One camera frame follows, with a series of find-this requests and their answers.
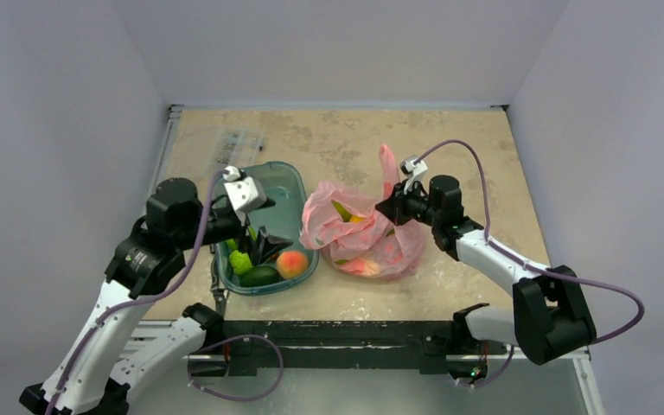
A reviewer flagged yellow fake mango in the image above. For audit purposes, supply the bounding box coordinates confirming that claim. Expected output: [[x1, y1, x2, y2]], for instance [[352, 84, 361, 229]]
[[348, 215, 367, 223]]

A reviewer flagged green fake pear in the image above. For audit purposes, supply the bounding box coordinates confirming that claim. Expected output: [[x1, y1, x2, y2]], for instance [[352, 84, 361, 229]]
[[331, 201, 353, 222]]

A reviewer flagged pink plastic bag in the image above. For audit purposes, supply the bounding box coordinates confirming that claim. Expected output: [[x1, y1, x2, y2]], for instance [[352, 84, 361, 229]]
[[299, 144, 429, 280]]

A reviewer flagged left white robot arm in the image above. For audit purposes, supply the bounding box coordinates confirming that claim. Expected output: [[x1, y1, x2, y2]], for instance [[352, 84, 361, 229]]
[[19, 169, 273, 414]]

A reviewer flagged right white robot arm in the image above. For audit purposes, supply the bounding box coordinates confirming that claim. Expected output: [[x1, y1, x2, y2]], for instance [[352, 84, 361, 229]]
[[375, 175, 597, 365]]

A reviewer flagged pink fake peach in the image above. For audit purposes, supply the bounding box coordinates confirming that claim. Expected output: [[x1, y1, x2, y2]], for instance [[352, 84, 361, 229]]
[[276, 251, 309, 280]]

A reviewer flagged dark green fake avocado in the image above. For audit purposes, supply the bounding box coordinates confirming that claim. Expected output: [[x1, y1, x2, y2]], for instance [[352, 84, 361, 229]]
[[239, 265, 282, 288]]

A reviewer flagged teal plastic fruit tray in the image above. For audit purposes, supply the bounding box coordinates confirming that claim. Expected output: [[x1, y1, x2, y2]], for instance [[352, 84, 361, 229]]
[[210, 161, 319, 296]]

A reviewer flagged clear plastic packet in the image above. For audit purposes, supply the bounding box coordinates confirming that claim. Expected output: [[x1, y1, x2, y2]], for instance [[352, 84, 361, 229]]
[[209, 126, 265, 170]]

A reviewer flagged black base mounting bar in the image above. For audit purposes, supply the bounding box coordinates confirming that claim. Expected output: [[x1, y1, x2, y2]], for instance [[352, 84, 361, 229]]
[[187, 320, 507, 378]]

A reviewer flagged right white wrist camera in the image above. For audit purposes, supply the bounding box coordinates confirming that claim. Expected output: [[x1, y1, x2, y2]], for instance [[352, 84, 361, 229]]
[[399, 156, 428, 194]]

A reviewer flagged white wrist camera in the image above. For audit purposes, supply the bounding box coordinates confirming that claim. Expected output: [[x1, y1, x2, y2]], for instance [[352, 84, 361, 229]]
[[222, 166, 269, 226], [399, 156, 428, 194]]

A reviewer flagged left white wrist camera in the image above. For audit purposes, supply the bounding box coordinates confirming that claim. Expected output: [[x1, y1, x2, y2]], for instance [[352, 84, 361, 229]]
[[222, 166, 269, 226]]

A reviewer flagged aluminium frame rail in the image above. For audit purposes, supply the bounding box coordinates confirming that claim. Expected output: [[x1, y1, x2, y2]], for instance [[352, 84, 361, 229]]
[[68, 104, 230, 415]]

